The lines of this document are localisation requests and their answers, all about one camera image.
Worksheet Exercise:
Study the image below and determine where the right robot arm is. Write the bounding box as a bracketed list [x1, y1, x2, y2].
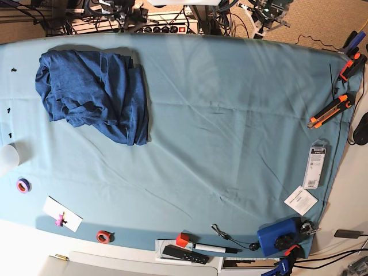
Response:
[94, 1, 148, 32]

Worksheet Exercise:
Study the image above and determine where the white leaflet card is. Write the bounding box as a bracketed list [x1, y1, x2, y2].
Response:
[284, 186, 318, 216]

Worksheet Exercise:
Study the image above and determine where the orange black clamp upper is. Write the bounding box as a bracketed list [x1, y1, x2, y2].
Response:
[339, 52, 367, 82]

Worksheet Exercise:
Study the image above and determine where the purple tape roll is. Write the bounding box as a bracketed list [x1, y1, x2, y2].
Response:
[17, 178, 31, 193]

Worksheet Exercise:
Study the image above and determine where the light blue table cloth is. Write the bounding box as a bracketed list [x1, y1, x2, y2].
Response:
[1, 33, 352, 250]

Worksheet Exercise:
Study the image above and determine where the black remote control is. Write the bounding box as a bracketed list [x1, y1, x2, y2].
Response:
[163, 244, 210, 265]

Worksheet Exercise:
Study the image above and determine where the orange black utility knife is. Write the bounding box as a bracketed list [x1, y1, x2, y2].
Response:
[307, 93, 355, 129]

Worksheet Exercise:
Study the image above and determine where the blue t-shirt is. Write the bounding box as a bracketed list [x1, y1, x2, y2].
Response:
[35, 49, 149, 145]

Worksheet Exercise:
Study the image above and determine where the black lanyard with clip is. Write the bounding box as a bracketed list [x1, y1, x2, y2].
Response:
[211, 225, 260, 252]

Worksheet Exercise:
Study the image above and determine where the red tape roll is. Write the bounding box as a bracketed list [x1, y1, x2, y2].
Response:
[96, 231, 114, 244]

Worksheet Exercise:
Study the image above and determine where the blue box with knob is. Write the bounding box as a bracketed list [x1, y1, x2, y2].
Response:
[257, 217, 302, 256]

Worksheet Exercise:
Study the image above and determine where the black small device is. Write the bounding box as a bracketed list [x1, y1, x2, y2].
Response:
[334, 229, 362, 239]

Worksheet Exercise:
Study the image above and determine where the blue spring clamp upper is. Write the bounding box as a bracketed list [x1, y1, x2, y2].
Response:
[338, 30, 366, 55]

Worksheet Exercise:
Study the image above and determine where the black computer mouse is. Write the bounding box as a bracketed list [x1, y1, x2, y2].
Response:
[353, 113, 368, 145]

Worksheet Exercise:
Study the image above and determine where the white paper card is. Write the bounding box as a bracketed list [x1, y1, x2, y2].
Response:
[43, 196, 83, 232]

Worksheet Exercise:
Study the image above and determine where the packaged blade box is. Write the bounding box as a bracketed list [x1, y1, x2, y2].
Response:
[302, 139, 329, 190]

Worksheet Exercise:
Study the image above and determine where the red cube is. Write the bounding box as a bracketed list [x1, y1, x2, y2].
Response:
[175, 232, 190, 248]

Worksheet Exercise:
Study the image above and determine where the white black marker pen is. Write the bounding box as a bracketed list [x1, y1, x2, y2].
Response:
[193, 243, 239, 254]

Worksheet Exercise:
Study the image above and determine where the metal carabiner clip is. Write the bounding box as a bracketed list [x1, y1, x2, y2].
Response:
[300, 221, 319, 236]

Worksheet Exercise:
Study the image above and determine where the white power strip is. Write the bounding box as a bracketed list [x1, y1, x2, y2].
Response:
[71, 6, 202, 35]

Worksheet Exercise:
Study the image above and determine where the translucent white plastic cup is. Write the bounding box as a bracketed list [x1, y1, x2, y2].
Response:
[0, 144, 20, 177]

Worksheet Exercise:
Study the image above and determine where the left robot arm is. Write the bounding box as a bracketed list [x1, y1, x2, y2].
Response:
[236, 0, 294, 39]

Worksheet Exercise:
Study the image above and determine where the pink small clip toy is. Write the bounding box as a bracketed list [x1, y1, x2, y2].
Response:
[55, 212, 67, 227]

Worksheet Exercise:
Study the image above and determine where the blue orange clamp lower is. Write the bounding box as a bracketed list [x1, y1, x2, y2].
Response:
[262, 244, 304, 276]

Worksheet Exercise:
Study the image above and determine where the brass small pin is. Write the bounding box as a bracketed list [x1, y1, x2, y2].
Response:
[55, 254, 69, 261]

